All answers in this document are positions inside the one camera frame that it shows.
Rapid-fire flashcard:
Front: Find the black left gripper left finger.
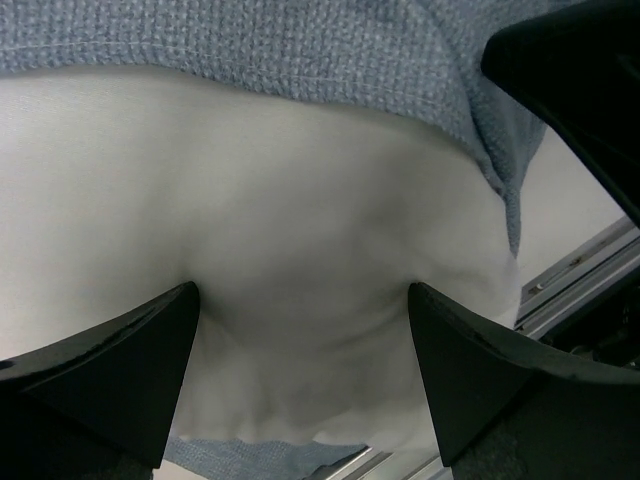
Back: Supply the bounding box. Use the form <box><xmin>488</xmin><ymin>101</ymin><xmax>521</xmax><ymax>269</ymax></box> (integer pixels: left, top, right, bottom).
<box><xmin>1</xmin><ymin>282</ymin><xmax>200</xmax><ymax>479</ymax></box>

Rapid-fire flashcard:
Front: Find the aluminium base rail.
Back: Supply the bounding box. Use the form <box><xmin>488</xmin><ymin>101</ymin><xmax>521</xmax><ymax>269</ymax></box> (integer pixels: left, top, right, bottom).
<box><xmin>312</xmin><ymin>218</ymin><xmax>639</xmax><ymax>479</ymax></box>

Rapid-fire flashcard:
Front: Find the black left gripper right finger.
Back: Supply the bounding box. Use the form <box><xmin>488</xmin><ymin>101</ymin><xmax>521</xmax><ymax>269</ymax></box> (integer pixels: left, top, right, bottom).
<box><xmin>408</xmin><ymin>283</ymin><xmax>639</xmax><ymax>480</ymax></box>

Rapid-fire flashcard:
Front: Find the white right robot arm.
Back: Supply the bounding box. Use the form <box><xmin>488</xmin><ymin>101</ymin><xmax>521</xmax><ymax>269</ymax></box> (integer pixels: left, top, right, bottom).
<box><xmin>481</xmin><ymin>1</ymin><xmax>639</xmax><ymax>222</ymax></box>

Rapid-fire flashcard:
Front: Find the white pillow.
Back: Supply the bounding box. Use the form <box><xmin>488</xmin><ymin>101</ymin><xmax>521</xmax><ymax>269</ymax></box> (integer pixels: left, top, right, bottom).
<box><xmin>1</xmin><ymin>67</ymin><xmax>521</xmax><ymax>450</ymax></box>

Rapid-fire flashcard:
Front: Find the blue grey pillowcase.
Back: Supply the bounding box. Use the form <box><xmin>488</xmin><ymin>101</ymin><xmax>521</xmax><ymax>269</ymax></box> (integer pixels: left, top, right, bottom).
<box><xmin>1</xmin><ymin>1</ymin><xmax>556</xmax><ymax>249</ymax></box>

